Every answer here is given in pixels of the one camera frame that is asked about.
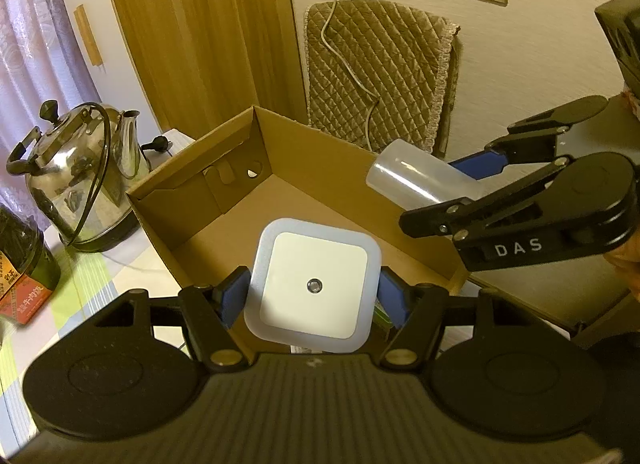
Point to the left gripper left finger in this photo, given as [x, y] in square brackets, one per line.
[209, 312]

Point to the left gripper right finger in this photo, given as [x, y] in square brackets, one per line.
[416, 311]

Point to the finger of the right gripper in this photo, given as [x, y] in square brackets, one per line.
[529, 141]
[449, 217]

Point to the white square night light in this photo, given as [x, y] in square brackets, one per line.
[313, 286]

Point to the green narrow package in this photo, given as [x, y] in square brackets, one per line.
[381, 318]

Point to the person's right hand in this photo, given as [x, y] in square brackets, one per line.
[626, 262]

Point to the brown cardboard box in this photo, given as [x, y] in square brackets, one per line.
[205, 209]

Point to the checkered tablecloth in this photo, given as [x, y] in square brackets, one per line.
[89, 282]

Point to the quilted beige chair cover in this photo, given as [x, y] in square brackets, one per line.
[380, 71]

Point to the black instant meal bowl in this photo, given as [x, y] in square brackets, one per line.
[29, 271]

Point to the stainless steel kettle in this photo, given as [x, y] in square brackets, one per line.
[79, 170]

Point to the purple sheer curtain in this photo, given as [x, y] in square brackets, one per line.
[40, 60]

